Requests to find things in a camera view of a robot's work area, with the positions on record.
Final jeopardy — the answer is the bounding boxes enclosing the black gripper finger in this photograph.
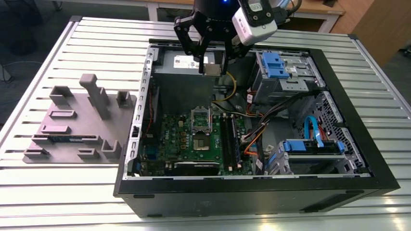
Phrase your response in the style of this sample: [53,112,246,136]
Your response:
[172,14,213,75]
[220,38,253,76]

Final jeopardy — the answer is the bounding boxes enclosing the silver CPU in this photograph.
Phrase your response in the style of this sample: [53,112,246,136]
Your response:
[205,64,222,77]

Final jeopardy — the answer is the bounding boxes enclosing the CPU socket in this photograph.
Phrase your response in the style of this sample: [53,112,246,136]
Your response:
[190,133,214,152]

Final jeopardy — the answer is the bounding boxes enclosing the blue plastic bay latch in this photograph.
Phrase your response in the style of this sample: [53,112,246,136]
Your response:
[261,51,289,79]

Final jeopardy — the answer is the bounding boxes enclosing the grey power supply unit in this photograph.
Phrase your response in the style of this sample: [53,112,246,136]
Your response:
[149,49,217,115]

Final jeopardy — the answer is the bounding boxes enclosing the metal drive cage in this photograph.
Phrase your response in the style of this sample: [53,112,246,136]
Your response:
[252,50,325,104]

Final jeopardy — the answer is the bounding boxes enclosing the wooden desk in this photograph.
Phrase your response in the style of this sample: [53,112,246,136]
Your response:
[288,0,346,33]

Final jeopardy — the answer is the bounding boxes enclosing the black RAM slot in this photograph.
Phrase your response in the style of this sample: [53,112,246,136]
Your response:
[228,115,241,168]
[224,115,237,168]
[220,115,232,169]

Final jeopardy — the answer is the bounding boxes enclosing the green Dell motherboard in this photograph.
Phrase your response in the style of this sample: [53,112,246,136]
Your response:
[137,105,257,178]

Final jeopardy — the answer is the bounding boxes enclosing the hard disk in blue carrier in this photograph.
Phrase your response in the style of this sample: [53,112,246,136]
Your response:
[277,139,346,157]

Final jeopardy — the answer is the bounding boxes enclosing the grey parts rack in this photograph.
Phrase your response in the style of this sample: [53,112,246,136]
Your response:
[21,73,137,165]

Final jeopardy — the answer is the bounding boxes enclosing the wooden cabinet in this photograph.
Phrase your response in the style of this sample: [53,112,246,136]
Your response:
[332,0,411,67]

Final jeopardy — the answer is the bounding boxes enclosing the empty blue disk carrier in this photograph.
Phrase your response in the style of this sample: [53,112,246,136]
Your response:
[265,143,286,176]

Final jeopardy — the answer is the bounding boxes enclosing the graphics card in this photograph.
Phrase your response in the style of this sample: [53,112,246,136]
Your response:
[164,160,222,177]

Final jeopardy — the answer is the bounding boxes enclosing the black chair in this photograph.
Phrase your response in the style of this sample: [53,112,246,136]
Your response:
[0,0,43,57]

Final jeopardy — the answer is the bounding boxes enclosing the metal disk bay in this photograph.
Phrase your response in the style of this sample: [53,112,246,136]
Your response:
[264,139,369,176]

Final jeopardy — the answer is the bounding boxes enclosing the black PC case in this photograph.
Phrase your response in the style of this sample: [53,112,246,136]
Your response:
[111,38,401,218]

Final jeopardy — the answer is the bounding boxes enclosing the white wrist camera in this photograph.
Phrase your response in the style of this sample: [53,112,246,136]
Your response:
[230,0,278,46]

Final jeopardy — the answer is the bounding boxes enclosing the yellow wire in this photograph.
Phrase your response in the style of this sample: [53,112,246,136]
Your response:
[213,71,237,104]

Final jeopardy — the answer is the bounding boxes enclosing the white frame table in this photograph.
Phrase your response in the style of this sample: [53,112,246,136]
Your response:
[47,0,194,22]

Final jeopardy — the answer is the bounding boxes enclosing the black camera cable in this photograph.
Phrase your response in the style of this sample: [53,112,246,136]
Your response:
[272,0,302,25]

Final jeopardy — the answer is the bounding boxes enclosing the black cable bundle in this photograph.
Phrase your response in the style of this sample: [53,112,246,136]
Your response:
[240,90,324,145]

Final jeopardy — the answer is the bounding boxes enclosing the orange wire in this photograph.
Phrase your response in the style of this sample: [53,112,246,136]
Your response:
[242,115,269,156]

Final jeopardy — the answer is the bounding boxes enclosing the blue data wire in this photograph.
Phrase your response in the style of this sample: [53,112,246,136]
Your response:
[302,115,325,147]

